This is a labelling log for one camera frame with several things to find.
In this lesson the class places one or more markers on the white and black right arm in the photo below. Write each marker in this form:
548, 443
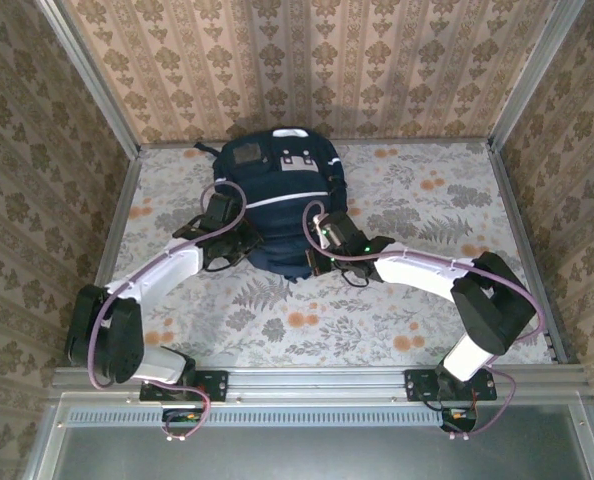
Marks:
417, 272

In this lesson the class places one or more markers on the navy blue backpack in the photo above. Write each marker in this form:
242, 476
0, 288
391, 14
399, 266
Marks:
287, 210

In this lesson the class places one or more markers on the grey metal tray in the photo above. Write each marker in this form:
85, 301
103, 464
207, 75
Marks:
327, 455

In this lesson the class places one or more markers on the aluminium mounting rail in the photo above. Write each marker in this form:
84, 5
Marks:
317, 385

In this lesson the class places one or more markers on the aluminium table side rail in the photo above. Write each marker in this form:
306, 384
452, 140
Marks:
510, 200
108, 250

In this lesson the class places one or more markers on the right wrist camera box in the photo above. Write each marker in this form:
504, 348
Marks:
322, 225

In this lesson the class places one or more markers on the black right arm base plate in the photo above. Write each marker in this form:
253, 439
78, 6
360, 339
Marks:
417, 385

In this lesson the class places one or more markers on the aluminium frame post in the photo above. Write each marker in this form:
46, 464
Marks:
88, 75
534, 75

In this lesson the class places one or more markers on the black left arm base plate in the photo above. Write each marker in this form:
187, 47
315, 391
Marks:
214, 385

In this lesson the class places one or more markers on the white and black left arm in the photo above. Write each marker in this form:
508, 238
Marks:
152, 275

